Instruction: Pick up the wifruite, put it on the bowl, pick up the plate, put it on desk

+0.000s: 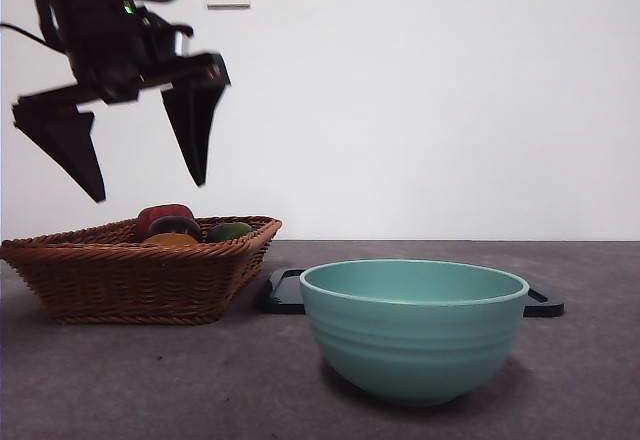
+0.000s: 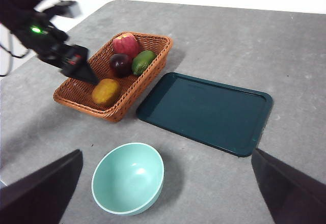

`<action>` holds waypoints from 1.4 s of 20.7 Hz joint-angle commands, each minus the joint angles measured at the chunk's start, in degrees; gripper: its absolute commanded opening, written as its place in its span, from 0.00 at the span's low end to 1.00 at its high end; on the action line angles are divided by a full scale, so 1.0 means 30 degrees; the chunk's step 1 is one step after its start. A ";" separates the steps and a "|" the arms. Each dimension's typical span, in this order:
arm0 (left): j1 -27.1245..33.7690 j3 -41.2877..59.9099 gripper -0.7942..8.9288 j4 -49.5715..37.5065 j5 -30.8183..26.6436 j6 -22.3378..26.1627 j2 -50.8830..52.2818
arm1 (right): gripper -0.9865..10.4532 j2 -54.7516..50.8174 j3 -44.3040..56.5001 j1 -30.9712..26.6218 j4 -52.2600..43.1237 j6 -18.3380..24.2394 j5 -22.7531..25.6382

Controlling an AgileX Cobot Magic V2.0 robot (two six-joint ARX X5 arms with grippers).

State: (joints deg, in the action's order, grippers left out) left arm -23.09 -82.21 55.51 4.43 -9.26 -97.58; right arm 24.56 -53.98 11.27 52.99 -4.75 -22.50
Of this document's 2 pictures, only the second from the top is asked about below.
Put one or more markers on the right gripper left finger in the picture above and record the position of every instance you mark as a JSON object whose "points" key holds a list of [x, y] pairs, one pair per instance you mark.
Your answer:
{"points": [[40, 193]]}

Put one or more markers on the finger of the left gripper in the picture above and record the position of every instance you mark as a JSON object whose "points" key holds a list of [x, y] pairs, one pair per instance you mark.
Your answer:
{"points": [[82, 74]]}

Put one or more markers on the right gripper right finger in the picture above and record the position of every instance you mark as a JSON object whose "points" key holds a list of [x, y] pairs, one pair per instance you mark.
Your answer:
{"points": [[293, 193]]}

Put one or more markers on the orange-brown kiwi fruit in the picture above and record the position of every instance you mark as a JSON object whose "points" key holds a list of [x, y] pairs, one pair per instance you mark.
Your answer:
{"points": [[105, 93]]}

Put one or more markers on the teal bowl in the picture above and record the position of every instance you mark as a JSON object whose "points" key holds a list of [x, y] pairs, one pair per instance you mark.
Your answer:
{"points": [[127, 180]]}

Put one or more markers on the brown wicker basket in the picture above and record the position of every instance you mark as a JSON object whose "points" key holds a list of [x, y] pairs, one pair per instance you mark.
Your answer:
{"points": [[76, 94]]}

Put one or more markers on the dark purple plum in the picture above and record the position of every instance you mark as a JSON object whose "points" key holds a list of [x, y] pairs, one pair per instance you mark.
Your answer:
{"points": [[121, 65]]}

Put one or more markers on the red apple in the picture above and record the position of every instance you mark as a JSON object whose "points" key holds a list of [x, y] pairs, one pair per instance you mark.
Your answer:
{"points": [[126, 44]]}

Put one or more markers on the green avocado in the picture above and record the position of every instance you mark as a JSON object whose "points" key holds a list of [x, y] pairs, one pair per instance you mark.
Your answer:
{"points": [[142, 62]]}

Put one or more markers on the dark green rectangular tray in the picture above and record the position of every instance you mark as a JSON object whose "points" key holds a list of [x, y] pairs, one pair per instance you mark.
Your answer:
{"points": [[206, 113]]}

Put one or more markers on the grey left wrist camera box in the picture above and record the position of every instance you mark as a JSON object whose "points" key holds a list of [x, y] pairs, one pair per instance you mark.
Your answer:
{"points": [[72, 9]]}

